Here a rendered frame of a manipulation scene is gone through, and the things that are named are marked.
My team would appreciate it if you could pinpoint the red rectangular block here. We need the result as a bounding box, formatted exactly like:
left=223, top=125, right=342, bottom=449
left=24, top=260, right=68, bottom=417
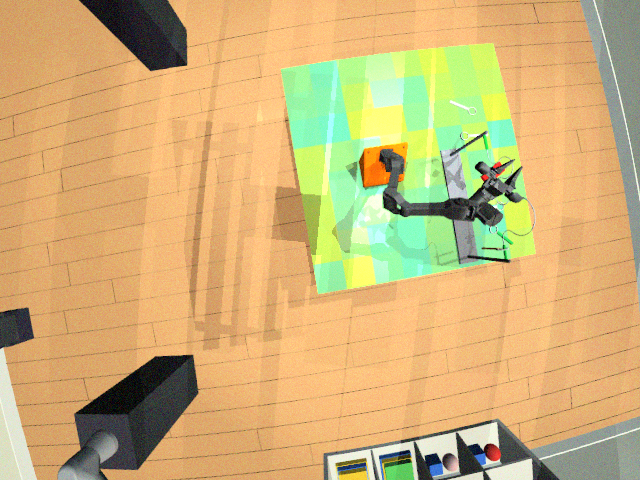
left=480, top=162, right=502, bottom=182

